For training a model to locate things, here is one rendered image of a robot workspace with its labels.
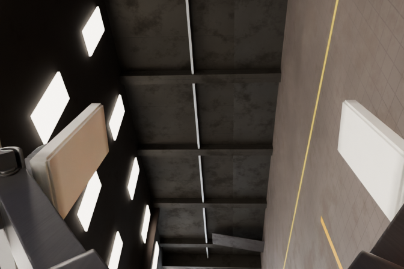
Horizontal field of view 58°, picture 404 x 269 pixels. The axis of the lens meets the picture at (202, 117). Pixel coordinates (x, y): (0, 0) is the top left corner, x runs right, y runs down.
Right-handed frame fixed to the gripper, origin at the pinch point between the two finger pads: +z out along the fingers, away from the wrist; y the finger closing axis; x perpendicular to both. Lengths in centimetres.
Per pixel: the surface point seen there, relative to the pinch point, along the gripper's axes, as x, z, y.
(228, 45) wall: -141, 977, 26
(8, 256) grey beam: -174, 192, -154
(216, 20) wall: -72, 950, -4
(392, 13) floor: -20, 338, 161
